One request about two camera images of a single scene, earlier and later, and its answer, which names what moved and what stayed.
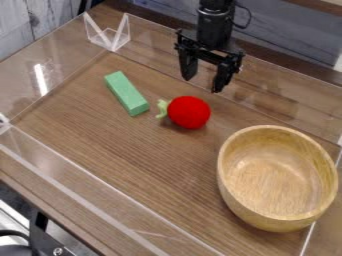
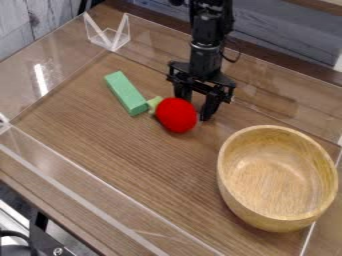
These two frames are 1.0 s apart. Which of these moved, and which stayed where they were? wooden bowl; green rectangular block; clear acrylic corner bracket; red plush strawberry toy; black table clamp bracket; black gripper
Moved: red plush strawberry toy; black gripper
Stayed: wooden bowl; green rectangular block; black table clamp bracket; clear acrylic corner bracket
